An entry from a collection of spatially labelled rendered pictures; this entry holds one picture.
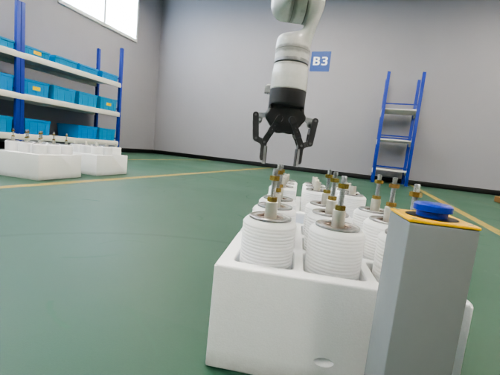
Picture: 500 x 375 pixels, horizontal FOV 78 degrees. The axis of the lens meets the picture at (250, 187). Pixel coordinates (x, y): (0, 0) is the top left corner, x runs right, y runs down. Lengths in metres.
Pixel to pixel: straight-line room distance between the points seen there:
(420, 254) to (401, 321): 0.08
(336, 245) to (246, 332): 0.20
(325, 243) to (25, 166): 2.38
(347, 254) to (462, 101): 6.54
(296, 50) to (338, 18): 6.67
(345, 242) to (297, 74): 0.33
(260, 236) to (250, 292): 0.09
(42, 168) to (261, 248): 2.22
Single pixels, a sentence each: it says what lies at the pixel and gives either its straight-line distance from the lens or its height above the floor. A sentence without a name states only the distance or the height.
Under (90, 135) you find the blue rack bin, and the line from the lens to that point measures 6.01.
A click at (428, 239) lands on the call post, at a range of 0.38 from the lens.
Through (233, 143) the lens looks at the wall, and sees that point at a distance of 7.34.
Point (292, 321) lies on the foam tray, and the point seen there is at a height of 0.11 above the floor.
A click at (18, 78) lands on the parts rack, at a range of 5.30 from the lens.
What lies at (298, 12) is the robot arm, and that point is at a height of 0.64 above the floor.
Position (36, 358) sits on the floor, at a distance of 0.67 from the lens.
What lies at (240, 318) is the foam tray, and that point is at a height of 0.10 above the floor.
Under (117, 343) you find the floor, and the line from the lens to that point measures 0.67.
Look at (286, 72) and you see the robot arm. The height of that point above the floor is 0.52.
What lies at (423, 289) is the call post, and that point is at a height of 0.24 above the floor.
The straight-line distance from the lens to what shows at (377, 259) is 0.58.
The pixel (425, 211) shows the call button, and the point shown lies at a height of 0.32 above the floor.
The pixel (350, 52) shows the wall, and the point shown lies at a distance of 7.07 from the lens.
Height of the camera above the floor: 0.37
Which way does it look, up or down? 7 degrees down
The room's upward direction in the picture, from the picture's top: 6 degrees clockwise
